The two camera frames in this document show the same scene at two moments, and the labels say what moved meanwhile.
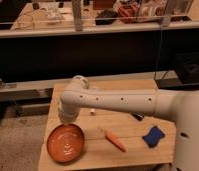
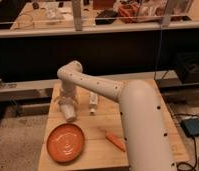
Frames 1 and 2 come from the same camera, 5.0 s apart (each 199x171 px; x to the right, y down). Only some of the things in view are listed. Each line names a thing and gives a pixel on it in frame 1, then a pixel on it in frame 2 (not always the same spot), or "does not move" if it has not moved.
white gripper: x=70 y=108 -> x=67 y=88
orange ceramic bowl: x=65 y=142 does not move
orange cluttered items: x=128 y=13 does not move
